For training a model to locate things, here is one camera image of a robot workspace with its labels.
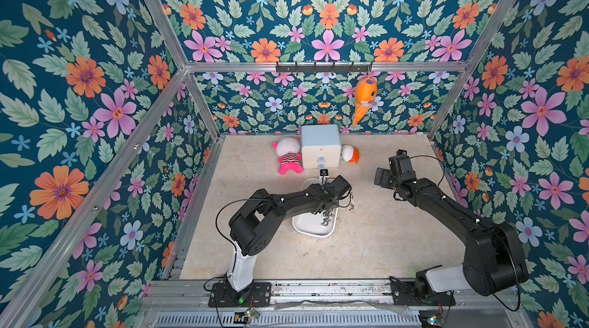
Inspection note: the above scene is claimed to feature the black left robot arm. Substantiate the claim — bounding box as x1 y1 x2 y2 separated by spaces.
229 176 352 257

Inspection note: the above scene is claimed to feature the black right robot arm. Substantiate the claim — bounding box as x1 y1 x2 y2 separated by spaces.
374 150 529 297

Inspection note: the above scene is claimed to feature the pile of silver wing nuts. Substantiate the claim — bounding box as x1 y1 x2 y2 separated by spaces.
321 209 337 228

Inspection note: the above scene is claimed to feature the white storage tray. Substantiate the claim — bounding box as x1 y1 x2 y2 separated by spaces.
291 206 338 238

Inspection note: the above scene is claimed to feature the pale blue drawer box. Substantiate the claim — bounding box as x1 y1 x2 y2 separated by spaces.
301 125 341 170

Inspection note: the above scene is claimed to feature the orange white plush ball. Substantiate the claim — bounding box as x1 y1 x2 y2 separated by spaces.
341 144 360 164

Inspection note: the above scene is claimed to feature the pink white plush toy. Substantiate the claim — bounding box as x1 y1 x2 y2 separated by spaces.
273 137 304 176

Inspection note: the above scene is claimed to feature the orange hanging fish plush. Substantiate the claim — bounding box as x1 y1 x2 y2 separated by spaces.
352 76 377 126

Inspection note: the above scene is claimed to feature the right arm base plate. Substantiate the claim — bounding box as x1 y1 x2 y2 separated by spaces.
389 277 456 307

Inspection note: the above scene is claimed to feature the black hook rail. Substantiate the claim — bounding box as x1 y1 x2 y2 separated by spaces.
275 62 373 74

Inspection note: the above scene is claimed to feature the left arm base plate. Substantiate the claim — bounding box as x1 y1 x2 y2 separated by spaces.
208 281 272 308

